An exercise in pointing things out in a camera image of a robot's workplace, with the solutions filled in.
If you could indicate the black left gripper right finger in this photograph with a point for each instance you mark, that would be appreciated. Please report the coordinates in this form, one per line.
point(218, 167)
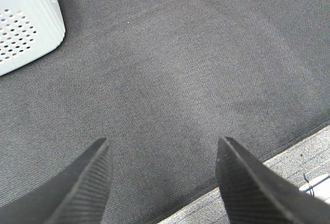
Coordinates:
point(252, 193)

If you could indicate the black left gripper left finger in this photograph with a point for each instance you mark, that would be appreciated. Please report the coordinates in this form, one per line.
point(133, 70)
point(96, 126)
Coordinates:
point(78, 194)

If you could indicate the black table mat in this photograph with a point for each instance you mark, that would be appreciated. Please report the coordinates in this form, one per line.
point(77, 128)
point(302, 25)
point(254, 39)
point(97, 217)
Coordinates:
point(163, 80)

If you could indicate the grey perforated laundry basket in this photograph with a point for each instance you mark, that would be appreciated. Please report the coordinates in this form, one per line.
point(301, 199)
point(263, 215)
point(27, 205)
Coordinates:
point(30, 29)

